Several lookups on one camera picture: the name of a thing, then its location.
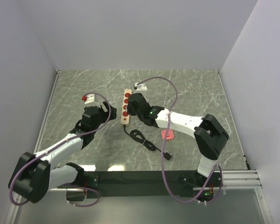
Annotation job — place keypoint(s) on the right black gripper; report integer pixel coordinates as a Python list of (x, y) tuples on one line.
[(130, 110)]

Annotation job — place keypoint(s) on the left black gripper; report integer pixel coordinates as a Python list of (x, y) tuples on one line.
[(105, 113)]

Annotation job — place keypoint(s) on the beige power strip red sockets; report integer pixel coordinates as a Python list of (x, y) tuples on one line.
[(125, 117)]

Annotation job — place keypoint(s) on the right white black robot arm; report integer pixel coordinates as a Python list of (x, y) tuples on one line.
[(209, 134)]

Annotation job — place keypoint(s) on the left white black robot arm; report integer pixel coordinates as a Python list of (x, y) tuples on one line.
[(35, 174)]

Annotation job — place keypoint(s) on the pink square plug adapter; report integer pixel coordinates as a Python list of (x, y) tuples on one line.
[(169, 136)]

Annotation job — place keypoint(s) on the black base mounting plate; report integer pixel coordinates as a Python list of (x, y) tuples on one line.
[(182, 183)]

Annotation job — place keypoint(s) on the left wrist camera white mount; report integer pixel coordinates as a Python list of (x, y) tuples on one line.
[(90, 100)]

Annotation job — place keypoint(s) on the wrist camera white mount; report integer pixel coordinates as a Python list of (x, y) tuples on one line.
[(140, 87), (90, 100)]

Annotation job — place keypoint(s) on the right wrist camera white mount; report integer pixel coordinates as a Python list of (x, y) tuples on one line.
[(140, 87)]

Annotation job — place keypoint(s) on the aluminium extrusion rail front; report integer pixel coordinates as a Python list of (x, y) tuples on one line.
[(246, 179)]

